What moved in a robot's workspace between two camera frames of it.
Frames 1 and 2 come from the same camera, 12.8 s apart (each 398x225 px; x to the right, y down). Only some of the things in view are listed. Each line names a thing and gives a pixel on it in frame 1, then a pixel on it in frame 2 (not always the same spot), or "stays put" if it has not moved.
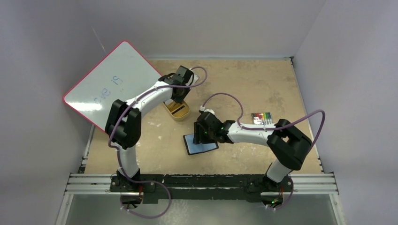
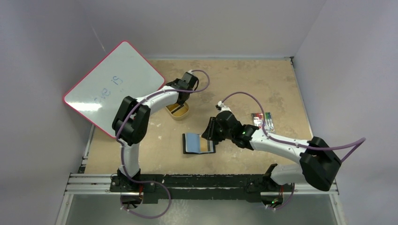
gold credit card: (180, 111) -> (203, 145)
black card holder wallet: (194, 148) stays put
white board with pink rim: (120, 74) stays put
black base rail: (200, 188) stays put
